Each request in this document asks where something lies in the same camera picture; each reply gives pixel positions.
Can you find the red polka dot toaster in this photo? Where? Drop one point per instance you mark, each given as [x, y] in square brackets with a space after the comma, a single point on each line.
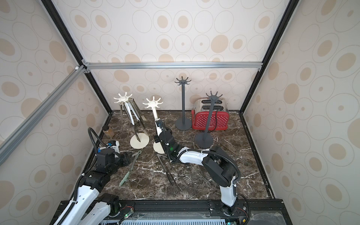
[219, 119]

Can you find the diagonal aluminium frame bar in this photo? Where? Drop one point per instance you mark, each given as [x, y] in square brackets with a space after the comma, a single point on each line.
[12, 142]

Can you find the brown spice jar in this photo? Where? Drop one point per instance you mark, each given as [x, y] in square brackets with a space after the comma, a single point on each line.
[108, 131]

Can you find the dark grey rack back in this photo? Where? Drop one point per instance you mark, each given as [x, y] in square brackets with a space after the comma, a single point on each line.
[183, 123]

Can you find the cream utensil rack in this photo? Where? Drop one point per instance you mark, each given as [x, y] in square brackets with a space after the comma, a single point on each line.
[143, 136]
[153, 104]

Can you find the mint green silicone tongs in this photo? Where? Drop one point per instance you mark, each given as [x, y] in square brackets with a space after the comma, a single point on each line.
[131, 166]

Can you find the horizontal aluminium frame bar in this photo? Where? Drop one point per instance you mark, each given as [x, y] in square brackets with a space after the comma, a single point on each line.
[174, 65]

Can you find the slim steel tongs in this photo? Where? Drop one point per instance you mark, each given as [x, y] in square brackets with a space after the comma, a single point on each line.
[121, 113]

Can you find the white handled steel tongs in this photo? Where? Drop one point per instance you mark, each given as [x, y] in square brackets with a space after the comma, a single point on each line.
[129, 109]

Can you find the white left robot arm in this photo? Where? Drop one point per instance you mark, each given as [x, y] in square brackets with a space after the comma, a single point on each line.
[87, 206]

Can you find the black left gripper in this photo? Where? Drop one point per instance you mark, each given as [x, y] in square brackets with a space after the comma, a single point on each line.
[126, 157]

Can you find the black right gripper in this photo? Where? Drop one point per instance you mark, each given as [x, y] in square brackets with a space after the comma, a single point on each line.
[162, 138]

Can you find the black handled steel tongs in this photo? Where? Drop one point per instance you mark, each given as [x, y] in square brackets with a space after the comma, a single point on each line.
[161, 159]

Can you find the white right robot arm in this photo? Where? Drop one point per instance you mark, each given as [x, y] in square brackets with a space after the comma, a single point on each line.
[219, 165]

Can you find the dark grey rack near toaster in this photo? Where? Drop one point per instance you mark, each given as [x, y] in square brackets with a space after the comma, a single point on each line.
[204, 140]

